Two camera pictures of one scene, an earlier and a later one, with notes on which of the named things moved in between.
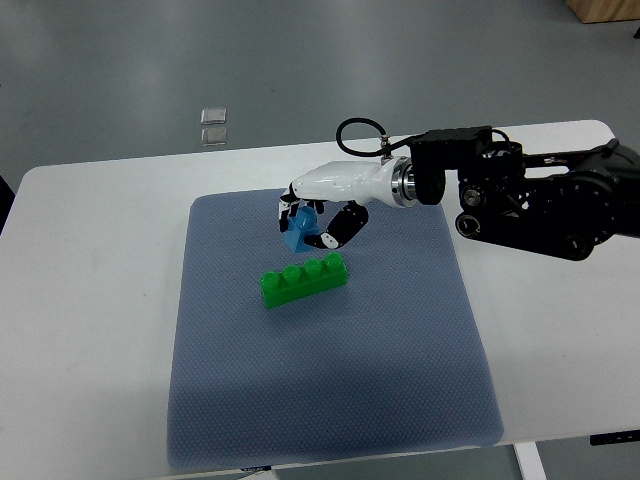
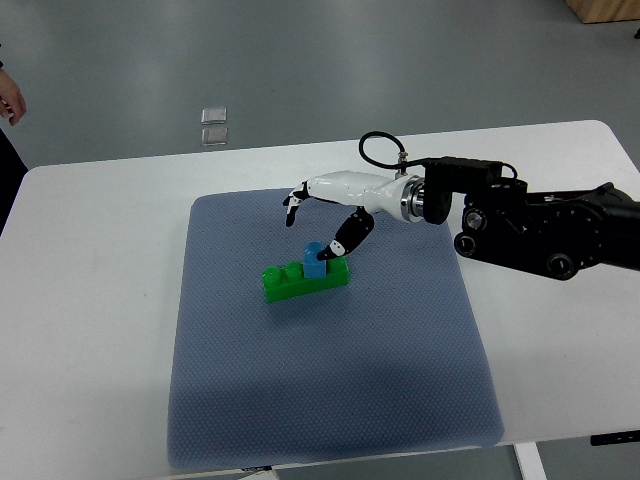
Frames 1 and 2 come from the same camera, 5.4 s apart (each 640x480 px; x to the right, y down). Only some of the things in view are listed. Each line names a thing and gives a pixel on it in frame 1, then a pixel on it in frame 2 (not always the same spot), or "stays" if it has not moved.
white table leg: x=530 y=461 stays
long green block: x=297 y=282 stays
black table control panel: x=616 y=437 stays
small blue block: x=302 y=222 to x=312 y=266
